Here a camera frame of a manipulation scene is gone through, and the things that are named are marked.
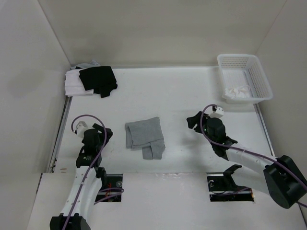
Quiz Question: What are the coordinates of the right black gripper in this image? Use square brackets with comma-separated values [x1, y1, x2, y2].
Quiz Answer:
[186, 111, 215, 145]

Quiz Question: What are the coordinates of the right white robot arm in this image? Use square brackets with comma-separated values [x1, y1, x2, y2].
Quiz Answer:
[187, 111, 307, 209]

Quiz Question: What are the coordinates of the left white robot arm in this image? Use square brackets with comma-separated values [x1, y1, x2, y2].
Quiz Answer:
[49, 121, 113, 230]

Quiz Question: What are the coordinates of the folded black tank top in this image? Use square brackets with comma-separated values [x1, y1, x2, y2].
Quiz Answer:
[79, 66, 118, 98]

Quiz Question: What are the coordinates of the folded white tank top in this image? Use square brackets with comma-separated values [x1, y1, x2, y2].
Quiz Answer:
[64, 69, 94, 97]

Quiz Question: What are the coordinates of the white crumpled tank top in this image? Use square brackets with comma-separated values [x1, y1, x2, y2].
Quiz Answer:
[224, 85, 250, 99]

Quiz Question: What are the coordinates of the folded light grey tank top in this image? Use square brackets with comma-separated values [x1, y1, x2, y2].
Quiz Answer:
[70, 60, 101, 70]

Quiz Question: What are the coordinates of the white plastic laundry basket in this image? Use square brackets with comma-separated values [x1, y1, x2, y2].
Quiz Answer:
[217, 54, 273, 104]

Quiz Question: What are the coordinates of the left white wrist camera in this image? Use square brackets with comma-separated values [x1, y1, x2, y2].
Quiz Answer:
[75, 121, 88, 138]

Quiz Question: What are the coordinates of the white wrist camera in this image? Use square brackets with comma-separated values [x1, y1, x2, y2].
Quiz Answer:
[209, 106, 224, 119]
[75, 121, 88, 138]

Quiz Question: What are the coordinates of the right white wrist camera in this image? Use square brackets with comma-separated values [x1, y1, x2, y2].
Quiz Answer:
[209, 106, 224, 119]

